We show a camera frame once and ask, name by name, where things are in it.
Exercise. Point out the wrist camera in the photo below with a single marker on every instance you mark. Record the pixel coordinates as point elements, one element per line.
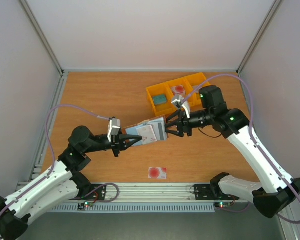
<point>114,127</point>
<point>179,101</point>

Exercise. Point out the yellow three-compartment bin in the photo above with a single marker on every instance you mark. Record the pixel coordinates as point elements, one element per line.
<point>190,83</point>

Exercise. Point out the grey slotted cable duct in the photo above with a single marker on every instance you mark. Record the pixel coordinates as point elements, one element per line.
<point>133,208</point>

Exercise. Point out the red circle card stack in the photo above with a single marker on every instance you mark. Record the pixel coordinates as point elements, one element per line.
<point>178,90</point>

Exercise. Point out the white card with red marks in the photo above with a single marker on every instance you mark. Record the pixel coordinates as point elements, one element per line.
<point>147,133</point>

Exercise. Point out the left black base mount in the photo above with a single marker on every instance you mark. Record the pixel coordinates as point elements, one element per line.
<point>97,191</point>

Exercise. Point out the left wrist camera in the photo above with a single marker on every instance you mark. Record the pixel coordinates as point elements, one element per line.
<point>114,127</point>

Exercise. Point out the aluminium front rail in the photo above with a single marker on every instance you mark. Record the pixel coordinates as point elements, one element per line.
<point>156,192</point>

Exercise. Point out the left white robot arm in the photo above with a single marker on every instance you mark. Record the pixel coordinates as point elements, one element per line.
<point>62,181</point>

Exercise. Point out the circuit board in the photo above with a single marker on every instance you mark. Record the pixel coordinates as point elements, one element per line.
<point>85,205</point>
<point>222,205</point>

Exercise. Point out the brown leather card holder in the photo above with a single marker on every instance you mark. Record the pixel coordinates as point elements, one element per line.
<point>132,129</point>

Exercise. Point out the teal card stack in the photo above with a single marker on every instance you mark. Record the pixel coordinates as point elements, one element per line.
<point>159,99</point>

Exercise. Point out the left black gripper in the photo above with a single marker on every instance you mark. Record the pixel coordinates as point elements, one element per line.
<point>119,141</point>

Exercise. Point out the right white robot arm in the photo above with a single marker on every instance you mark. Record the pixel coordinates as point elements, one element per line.
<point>275,190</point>

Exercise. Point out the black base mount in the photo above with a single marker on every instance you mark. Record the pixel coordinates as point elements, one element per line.
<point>97,191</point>
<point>208,192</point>

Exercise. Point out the left circuit board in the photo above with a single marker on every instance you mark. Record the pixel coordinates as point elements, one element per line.
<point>85,205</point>

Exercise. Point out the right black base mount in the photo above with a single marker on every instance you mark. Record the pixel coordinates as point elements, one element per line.
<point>208,192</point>

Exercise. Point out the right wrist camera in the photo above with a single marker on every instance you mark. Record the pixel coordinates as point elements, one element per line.
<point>179,101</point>

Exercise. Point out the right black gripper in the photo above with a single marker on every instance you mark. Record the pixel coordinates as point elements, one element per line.
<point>185,124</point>

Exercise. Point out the right circuit board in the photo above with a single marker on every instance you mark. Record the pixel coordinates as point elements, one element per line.
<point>222,205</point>

